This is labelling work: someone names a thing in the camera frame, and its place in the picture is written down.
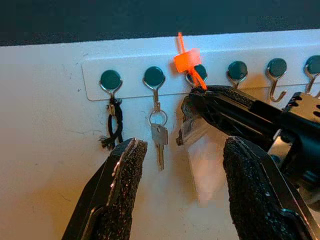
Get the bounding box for keys with orange tie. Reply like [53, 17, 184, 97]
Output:
[173, 31, 226, 203]

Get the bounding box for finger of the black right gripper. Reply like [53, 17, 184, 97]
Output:
[189, 84, 287, 120]
[181, 92, 284, 152]

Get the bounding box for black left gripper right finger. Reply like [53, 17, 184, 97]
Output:
[223, 136, 320, 240]

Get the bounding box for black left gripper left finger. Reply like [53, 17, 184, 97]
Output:
[61, 137, 149, 240]

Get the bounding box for silver key on ring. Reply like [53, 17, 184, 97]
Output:
[149, 109, 169, 172]

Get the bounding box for white hook plate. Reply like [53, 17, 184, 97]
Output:
[81, 48, 320, 102]

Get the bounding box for frayed black cord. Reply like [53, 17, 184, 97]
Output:
[99, 97, 125, 151]

